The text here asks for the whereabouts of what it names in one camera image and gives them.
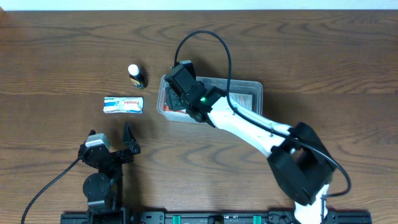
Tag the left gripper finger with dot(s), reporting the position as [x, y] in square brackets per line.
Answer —
[92, 132]
[128, 137]

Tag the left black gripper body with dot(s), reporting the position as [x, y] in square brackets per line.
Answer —
[113, 155]

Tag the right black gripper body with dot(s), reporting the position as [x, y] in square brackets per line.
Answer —
[173, 98]

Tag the white blue Panadol box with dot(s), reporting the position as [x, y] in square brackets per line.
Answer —
[114, 104]

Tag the blue children patches box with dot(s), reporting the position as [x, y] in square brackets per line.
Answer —
[244, 100]

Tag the red Panadol box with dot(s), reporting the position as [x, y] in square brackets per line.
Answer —
[166, 108]

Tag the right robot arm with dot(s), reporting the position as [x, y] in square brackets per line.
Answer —
[299, 161]

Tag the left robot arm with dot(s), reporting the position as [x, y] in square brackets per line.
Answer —
[104, 189]

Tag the clear plastic container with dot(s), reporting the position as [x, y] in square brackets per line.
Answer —
[236, 86]

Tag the small dark dropper bottle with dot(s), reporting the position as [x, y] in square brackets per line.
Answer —
[137, 78]

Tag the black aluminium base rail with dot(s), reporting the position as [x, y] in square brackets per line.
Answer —
[272, 217]

